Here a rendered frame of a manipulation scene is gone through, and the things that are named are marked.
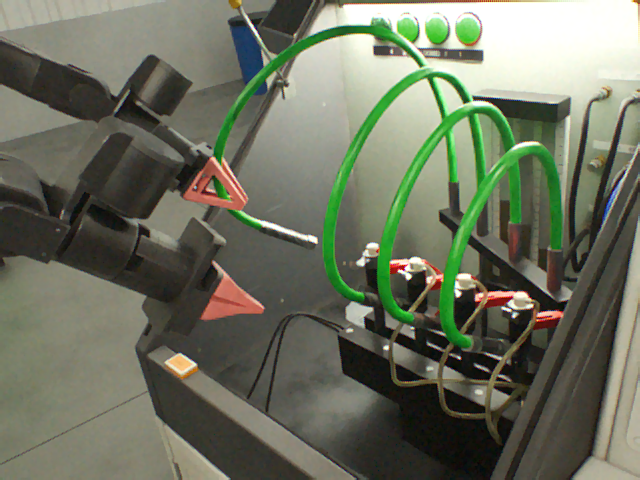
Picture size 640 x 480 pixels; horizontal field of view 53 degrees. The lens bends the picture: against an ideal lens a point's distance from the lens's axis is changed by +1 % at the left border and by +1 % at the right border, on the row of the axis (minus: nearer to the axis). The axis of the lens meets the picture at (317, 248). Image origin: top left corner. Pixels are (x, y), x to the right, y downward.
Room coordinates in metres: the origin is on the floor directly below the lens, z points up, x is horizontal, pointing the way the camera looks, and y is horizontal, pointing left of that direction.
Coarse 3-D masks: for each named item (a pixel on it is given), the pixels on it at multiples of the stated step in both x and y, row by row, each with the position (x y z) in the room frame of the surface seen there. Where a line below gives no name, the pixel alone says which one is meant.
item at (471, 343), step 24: (528, 144) 0.64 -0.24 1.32; (504, 168) 0.60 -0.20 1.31; (552, 168) 0.67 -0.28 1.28; (480, 192) 0.59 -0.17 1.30; (552, 192) 0.68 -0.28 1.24; (552, 216) 0.68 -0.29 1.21; (456, 240) 0.56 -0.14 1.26; (552, 240) 0.69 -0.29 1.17; (456, 264) 0.55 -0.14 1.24; (552, 264) 0.68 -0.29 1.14; (552, 288) 0.68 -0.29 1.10; (456, 336) 0.55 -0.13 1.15
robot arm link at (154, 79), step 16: (144, 64) 0.87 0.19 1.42; (160, 64) 0.87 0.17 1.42; (128, 80) 0.86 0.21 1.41; (144, 80) 0.87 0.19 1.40; (160, 80) 0.86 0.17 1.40; (176, 80) 0.86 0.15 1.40; (80, 96) 0.83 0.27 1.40; (96, 96) 0.83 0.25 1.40; (112, 96) 0.90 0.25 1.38; (144, 96) 0.86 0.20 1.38; (160, 96) 0.85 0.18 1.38; (176, 96) 0.86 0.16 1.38; (96, 112) 0.83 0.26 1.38; (112, 112) 0.83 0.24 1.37
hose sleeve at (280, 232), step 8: (264, 224) 0.85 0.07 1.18; (272, 224) 0.86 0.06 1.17; (264, 232) 0.85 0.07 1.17; (272, 232) 0.85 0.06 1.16; (280, 232) 0.85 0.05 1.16; (288, 232) 0.86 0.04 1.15; (296, 232) 0.87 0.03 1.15; (288, 240) 0.86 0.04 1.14; (296, 240) 0.86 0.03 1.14; (304, 240) 0.86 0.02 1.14
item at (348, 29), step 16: (320, 32) 0.89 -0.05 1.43; (336, 32) 0.89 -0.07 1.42; (352, 32) 0.90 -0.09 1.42; (368, 32) 0.91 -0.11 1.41; (384, 32) 0.91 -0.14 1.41; (288, 48) 0.88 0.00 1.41; (304, 48) 0.88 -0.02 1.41; (400, 48) 0.93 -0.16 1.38; (416, 48) 0.93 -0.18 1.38; (272, 64) 0.87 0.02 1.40; (256, 80) 0.86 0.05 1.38; (432, 80) 0.93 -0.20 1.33; (240, 96) 0.85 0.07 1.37; (240, 112) 0.85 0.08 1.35; (448, 112) 0.94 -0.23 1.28; (224, 128) 0.84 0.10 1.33; (224, 144) 0.84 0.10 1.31; (448, 144) 0.94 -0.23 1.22; (448, 160) 0.95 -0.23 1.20; (224, 192) 0.84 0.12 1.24; (256, 224) 0.85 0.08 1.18
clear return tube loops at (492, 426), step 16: (432, 272) 0.74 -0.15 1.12; (480, 288) 0.68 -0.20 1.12; (416, 304) 0.70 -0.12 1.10; (480, 304) 0.66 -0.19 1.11; (448, 352) 0.61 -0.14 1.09; (512, 352) 0.57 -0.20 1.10; (496, 368) 0.56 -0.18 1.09; (400, 384) 0.65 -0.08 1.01; (416, 384) 0.65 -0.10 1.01; (480, 384) 0.63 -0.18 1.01; (496, 384) 0.62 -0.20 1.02; (512, 384) 0.61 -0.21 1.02; (512, 400) 0.59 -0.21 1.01; (464, 416) 0.59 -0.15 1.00; (480, 416) 0.58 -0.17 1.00; (496, 416) 0.58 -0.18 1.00; (496, 432) 0.56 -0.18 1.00
